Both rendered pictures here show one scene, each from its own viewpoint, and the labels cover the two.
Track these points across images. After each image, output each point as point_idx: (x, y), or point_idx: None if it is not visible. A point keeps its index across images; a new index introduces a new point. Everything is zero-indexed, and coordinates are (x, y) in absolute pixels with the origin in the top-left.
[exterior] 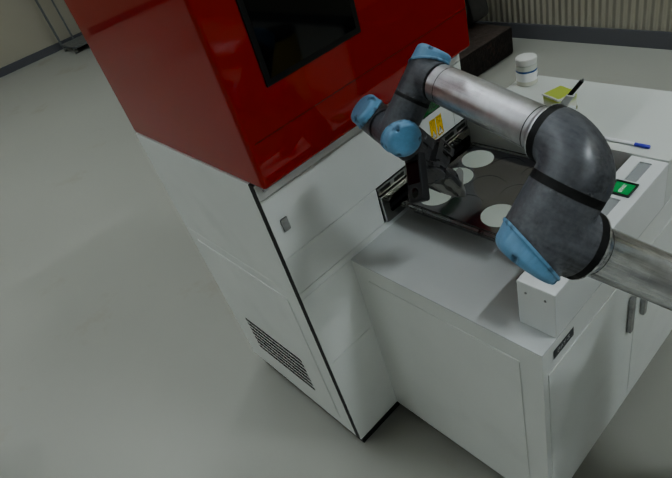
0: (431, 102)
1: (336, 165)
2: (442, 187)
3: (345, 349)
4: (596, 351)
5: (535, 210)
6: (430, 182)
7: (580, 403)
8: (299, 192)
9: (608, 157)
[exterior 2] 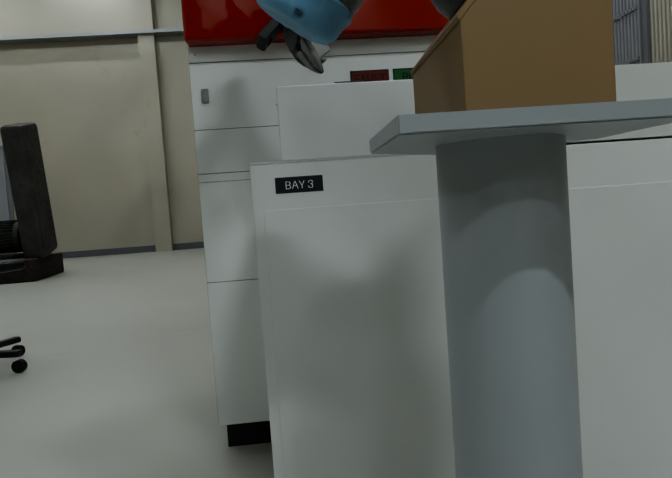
0: (408, 72)
1: (275, 74)
2: (302, 56)
3: (231, 279)
4: (390, 281)
5: None
6: (293, 48)
7: (353, 357)
8: (228, 76)
9: None
